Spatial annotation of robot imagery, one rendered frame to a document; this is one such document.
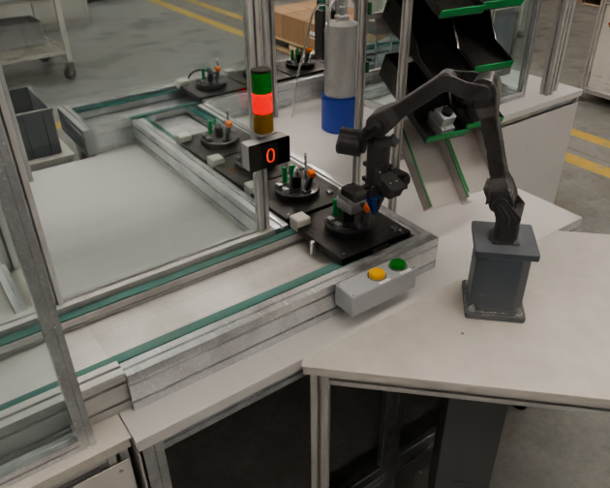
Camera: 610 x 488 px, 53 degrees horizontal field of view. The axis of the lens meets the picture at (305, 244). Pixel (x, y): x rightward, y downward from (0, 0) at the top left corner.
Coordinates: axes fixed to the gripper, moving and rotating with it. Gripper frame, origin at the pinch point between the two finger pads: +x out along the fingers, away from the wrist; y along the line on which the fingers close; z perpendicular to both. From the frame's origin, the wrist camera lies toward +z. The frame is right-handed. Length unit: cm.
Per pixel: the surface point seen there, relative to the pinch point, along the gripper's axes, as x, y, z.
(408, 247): 12.7, 6.7, 6.8
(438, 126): -13.7, 24.4, -3.7
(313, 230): 12.0, -9.7, -13.7
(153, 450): 29, -72, 15
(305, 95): 22, 69, -128
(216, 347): 16, -52, 8
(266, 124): -19.5, -19.6, -19.5
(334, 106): 12, 53, -86
